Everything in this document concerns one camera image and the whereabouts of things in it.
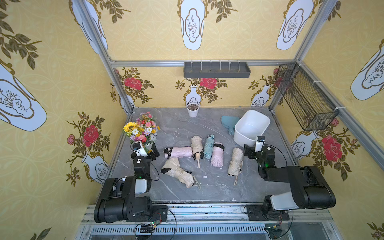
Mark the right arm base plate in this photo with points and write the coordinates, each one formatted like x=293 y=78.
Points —
x=261 y=213

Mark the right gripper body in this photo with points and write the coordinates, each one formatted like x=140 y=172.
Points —
x=250 y=150

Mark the pink umbrella sideways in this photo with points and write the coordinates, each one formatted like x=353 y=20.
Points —
x=178 y=152

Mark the colourful flower bouquet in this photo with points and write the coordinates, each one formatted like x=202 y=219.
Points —
x=144 y=129

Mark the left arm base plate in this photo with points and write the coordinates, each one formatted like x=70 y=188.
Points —
x=156 y=213

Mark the pink umbrella with black band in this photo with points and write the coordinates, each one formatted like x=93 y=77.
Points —
x=217 y=160

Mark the white slatted flower vase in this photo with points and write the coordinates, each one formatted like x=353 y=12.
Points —
x=148 y=147

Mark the white plastic storage box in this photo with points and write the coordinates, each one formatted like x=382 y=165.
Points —
x=249 y=127

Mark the beige umbrella with wooden handle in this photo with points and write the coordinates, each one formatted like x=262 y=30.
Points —
x=197 y=149

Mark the small white plant pot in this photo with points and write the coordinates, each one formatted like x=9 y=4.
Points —
x=193 y=109

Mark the black wire mesh basket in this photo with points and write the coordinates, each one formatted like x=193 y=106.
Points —
x=313 y=110

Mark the teal plastic dustpan scoop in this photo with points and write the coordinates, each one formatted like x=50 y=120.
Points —
x=229 y=123

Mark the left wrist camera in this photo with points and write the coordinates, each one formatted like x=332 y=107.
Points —
x=138 y=149

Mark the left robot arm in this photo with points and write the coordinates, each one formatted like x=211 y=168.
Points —
x=119 y=199

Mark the grey wall shelf tray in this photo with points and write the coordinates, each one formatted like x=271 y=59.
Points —
x=216 y=69

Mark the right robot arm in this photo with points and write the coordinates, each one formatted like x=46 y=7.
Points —
x=308 y=188

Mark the teal umbrella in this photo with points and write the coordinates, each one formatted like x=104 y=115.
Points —
x=208 y=148

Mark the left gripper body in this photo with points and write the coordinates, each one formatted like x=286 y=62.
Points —
x=148 y=154

